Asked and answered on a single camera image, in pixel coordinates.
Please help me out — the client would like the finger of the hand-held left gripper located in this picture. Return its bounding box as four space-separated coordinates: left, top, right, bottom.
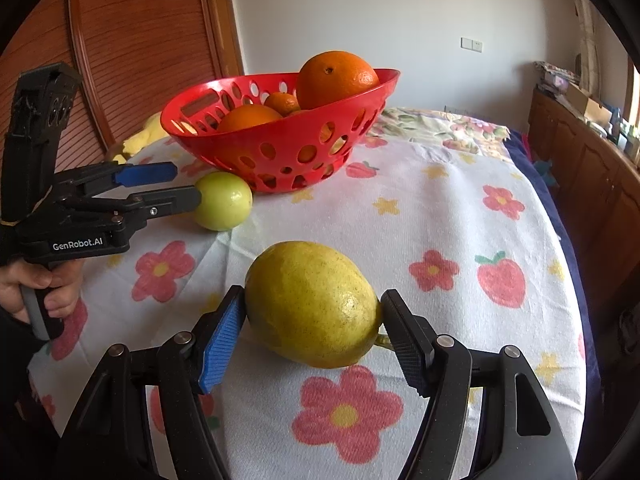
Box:
60 185 203 233
54 161 179 200

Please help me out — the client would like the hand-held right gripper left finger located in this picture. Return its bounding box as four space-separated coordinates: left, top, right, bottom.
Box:
57 285 247 480

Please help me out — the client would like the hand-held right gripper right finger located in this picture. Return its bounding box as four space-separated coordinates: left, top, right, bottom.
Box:
380 289 578 480

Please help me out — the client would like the round green citrus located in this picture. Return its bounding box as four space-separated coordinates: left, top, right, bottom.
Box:
192 171 254 232

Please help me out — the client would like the large yellow lemon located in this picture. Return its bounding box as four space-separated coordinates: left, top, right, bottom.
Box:
244 241 383 370

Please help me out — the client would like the red perforated plastic basket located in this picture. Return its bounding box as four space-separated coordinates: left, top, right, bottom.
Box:
160 68 402 195

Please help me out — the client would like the medium orange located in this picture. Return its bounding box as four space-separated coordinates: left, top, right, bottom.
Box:
296 122 351 165
216 104 286 134

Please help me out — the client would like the small orange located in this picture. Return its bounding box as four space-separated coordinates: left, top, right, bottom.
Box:
263 91 302 117

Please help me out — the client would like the large orange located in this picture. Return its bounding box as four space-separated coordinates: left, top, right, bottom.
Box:
296 50 381 111

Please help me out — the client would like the person's left hand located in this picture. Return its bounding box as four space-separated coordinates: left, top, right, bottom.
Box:
0 260 83 326

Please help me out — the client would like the yellow plush toy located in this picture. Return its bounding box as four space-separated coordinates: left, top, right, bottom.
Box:
112 111 172 164

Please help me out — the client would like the white flower print blanket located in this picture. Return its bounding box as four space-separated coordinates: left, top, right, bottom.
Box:
27 132 601 480

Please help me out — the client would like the wooden slatted headboard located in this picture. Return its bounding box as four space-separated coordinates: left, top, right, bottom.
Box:
0 0 246 173

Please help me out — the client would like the dark blue bed sheet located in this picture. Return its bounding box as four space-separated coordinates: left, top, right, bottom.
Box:
501 129 563 243

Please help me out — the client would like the floral quilt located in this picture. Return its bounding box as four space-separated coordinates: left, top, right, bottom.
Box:
369 106 512 162

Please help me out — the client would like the small teal object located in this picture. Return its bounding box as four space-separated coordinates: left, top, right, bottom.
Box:
534 159 559 187

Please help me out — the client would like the wooden cabinet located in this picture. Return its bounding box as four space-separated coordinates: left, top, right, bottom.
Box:
529 87 640 313

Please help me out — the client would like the cardboard box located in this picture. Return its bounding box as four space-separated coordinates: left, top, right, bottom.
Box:
565 82 612 122

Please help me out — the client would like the row of small cabinet clutter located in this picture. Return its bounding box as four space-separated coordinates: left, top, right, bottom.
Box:
595 107 640 162

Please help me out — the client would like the pile of folded fabrics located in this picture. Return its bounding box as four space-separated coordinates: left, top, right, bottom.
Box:
534 61 583 99

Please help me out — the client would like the wooden framed window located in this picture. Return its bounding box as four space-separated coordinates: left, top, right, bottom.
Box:
622 45 640 161

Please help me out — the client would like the patterned beige curtain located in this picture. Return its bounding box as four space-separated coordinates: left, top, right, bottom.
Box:
570 0 607 88

